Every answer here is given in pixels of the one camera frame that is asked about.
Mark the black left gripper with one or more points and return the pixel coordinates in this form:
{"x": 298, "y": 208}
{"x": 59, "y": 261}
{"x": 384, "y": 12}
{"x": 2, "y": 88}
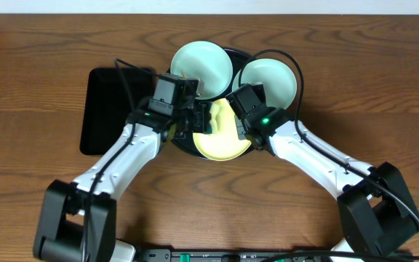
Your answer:
{"x": 200, "y": 116}

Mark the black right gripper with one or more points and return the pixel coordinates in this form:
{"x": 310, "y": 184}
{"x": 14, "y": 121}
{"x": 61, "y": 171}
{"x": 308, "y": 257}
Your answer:
{"x": 244, "y": 128}

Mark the yellow plate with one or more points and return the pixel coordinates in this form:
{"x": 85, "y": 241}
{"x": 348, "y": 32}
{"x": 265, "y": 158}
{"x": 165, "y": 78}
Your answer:
{"x": 223, "y": 145}

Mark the light blue plate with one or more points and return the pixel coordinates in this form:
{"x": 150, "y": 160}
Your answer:
{"x": 207, "y": 62}
{"x": 278, "y": 81}

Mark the yellow green sponge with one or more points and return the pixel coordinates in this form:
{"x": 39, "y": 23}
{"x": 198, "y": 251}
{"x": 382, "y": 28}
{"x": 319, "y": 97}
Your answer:
{"x": 214, "y": 111}

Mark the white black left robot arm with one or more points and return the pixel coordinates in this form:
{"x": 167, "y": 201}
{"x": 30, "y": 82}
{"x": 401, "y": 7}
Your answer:
{"x": 78, "y": 219}

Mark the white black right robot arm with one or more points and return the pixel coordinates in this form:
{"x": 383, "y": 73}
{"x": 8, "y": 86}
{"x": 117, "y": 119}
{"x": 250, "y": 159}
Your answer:
{"x": 377, "y": 212}

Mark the black round tray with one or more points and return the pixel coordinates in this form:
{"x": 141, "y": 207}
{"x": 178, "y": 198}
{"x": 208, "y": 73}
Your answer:
{"x": 238, "y": 58}

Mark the black rectangular tray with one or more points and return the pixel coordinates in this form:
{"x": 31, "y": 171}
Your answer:
{"x": 105, "y": 112}

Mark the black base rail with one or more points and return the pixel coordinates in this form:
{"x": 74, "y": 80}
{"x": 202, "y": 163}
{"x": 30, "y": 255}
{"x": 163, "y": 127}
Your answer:
{"x": 168, "y": 255}

